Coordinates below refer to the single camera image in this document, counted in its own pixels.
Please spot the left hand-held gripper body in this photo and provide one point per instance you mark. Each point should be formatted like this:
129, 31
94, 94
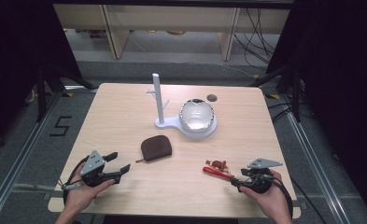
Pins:
92, 165

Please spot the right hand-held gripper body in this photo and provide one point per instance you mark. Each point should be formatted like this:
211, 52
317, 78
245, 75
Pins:
259, 182

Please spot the brown zip pouch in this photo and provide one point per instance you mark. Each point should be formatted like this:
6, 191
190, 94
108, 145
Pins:
156, 148

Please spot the white hook stand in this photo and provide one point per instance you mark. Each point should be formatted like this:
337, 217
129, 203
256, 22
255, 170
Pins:
158, 99

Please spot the silver bowl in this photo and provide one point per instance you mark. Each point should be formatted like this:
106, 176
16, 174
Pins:
196, 114

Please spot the person's right hand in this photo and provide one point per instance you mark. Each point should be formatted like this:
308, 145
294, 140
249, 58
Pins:
271, 199

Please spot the person's left hand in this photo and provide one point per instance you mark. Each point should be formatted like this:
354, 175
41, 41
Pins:
81, 196

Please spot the dark round table grommet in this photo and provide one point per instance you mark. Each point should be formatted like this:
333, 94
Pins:
212, 98

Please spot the black metal stand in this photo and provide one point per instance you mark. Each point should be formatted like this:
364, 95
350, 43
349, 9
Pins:
44, 90
291, 90

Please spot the yellow round object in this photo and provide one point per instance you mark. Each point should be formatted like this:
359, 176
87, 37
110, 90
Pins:
176, 32

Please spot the light wooden furniture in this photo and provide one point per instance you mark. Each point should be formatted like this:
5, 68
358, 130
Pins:
172, 18

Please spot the aluminium floor rail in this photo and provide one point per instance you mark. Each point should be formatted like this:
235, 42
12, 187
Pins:
22, 149
315, 161

